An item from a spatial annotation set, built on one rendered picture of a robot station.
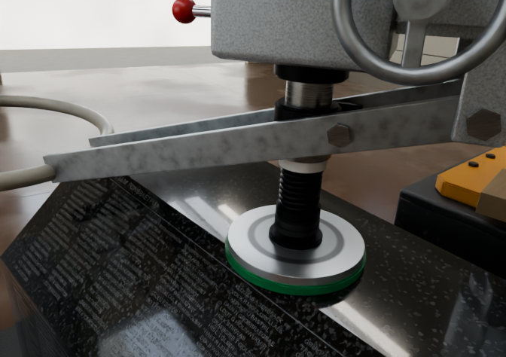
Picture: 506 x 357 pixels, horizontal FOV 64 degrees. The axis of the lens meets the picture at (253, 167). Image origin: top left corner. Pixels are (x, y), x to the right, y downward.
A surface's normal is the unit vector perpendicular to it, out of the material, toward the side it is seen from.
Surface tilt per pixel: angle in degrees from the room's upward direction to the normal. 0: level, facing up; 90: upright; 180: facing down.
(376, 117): 90
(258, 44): 90
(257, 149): 90
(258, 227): 0
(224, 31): 90
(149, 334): 45
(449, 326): 0
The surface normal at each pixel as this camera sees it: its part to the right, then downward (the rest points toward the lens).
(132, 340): -0.50, -0.50
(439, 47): -0.83, 0.18
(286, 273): 0.04, -0.93
